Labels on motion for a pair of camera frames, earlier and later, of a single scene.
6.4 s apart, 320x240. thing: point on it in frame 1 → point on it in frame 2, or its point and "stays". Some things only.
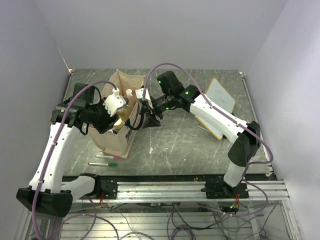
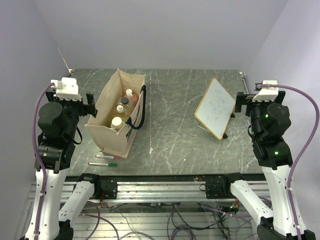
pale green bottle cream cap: [119, 123] stays
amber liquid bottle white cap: [123, 113] stays
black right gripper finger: [151, 121] → [241, 100]
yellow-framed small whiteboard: [220, 96] stays
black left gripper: [103, 126] → [90, 108]
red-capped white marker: [108, 156] stays
